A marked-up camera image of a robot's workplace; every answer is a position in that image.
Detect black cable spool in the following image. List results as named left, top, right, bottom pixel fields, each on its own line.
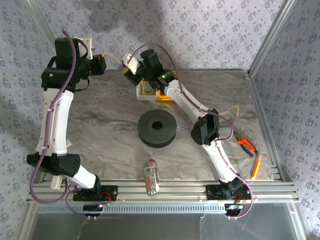
left=137, top=109, right=177, bottom=150

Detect white plastic bin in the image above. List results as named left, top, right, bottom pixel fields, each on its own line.
left=136, top=83, right=160, bottom=102

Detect yellow plastic bin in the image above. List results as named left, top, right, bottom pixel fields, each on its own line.
left=157, top=70, right=179, bottom=104

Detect printed can with flag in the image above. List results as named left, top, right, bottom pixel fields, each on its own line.
left=142, top=158, right=161, bottom=195

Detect orange pencil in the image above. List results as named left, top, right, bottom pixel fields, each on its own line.
left=251, top=154, right=263, bottom=180

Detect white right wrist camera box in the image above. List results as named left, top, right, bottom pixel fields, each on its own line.
left=121, top=53, right=140, bottom=75

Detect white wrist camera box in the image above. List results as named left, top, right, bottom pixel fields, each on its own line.
left=74, top=36, right=94, bottom=61
left=121, top=53, right=140, bottom=75

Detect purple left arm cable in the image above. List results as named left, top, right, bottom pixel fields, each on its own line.
left=29, top=29, right=101, bottom=221

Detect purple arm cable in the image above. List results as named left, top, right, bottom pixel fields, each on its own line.
left=128, top=43, right=254, bottom=221
left=29, top=29, right=101, bottom=221

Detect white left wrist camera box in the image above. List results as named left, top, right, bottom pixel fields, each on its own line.
left=74, top=36, right=94, bottom=61

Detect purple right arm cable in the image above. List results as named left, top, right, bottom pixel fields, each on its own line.
left=128, top=43, right=254, bottom=221

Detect aluminium left frame post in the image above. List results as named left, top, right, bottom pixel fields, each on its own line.
left=24, top=0, right=66, bottom=58

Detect aluminium frame post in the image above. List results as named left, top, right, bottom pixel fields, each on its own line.
left=248, top=0, right=297, bottom=77
left=24, top=0, right=66, bottom=58

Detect white plastic bracket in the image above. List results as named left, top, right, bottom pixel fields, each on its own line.
left=50, top=176, right=63, bottom=190

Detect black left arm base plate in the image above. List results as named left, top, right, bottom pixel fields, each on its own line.
left=72, top=185, right=119, bottom=202

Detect orange handled pliers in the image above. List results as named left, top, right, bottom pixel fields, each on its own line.
left=236, top=136, right=259, bottom=158

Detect aluminium front rail frame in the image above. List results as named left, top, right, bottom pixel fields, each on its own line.
left=26, top=181, right=300, bottom=203

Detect aluminium right frame post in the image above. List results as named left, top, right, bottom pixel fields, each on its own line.
left=248, top=0, right=297, bottom=77

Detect grey slotted cable duct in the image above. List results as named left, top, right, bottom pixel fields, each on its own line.
left=36, top=202, right=227, bottom=215

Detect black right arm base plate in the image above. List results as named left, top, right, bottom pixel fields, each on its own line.
left=205, top=184, right=252, bottom=201

